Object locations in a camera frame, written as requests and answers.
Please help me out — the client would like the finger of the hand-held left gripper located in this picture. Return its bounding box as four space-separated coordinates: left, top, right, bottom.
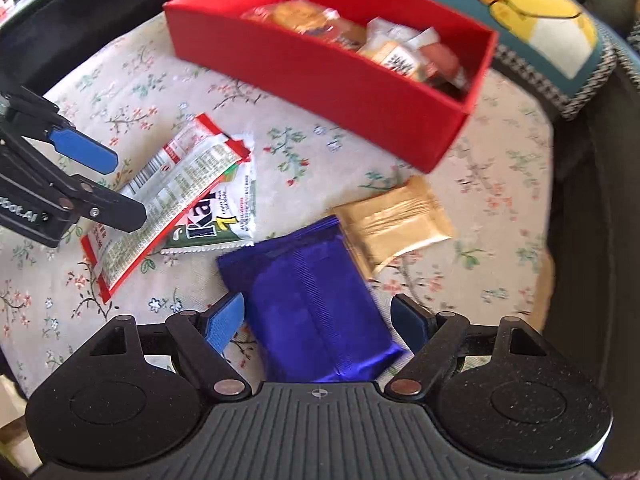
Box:
0 129 148 234
0 87 119 174

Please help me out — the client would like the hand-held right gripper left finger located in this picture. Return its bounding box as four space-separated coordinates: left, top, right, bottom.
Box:
87 291 253 402

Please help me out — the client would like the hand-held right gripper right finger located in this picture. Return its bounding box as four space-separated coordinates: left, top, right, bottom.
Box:
381 292 551 399

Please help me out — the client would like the red and white long packet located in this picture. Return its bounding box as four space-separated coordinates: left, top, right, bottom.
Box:
80 112 253 303

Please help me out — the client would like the purple foil packet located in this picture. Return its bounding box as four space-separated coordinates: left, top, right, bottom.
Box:
216 215 406 383

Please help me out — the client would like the red cardboard box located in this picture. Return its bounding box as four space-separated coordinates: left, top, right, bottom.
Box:
162 0 501 173

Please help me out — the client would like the orange round pastry packet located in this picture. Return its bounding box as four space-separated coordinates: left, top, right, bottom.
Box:
240 0 341 36

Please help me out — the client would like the pale steamed cake packet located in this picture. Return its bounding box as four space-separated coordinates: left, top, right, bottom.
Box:
357 17 436 81

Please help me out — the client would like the clear sausage packet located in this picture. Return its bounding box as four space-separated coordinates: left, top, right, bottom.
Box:
420 42 468 93

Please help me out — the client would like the floral tablecloth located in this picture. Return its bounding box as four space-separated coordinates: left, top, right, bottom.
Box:
0 15 556 401

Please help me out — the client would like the gold foil packet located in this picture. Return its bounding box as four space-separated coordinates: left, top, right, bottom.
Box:
332 175 453 281

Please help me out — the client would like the green and white wafer packet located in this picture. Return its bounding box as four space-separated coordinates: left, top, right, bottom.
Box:
160 132 258 256

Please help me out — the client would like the black armchair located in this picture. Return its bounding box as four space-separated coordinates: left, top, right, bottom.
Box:
0 0 640 461

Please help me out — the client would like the blue cushion with yellow bear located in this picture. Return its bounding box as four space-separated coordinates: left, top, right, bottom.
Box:
310 0 618 121

